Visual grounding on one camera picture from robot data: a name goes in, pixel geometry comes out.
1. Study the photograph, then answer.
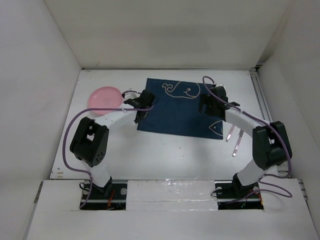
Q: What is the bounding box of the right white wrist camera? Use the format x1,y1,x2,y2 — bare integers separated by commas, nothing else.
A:
215,84,225,88

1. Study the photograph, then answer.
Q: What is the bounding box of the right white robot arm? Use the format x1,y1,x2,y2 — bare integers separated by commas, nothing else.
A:
198,85,292,197

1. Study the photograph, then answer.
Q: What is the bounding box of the dark blue cloth placemat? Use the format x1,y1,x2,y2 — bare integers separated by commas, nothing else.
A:
137,78,224,140

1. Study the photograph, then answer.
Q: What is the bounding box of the silver fork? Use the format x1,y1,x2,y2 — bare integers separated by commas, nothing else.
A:
225,124,236,142

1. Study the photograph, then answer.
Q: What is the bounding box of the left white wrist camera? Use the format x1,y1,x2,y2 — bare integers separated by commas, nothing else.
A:
123,88,137,94

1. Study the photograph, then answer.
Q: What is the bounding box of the pink plastic plate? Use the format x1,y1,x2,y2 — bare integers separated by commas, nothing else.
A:
87,86,123,109

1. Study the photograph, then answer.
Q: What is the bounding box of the silver knife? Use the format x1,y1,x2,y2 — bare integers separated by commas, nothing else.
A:
232,129,244,157

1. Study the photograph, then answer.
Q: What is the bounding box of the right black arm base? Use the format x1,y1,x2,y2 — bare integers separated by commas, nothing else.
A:
211,176,264,210

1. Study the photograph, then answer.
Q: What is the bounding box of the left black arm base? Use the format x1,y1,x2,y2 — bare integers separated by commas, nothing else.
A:
79,180,128,211

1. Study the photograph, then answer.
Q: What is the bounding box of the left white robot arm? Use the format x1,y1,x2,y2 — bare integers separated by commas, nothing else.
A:
69,89,156,199

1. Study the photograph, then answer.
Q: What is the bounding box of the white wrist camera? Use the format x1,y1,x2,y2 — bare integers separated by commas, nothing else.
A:
215,84,225,88
123,88,137,94

